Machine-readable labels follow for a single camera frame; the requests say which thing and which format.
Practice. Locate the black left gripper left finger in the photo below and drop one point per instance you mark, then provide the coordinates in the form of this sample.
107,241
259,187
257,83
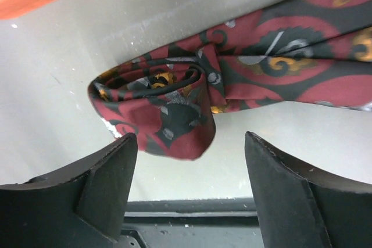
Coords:
79,205

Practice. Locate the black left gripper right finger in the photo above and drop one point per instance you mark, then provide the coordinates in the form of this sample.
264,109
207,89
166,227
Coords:
300,205

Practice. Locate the red patterned necktie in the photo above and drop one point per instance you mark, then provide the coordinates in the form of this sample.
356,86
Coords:
309,51

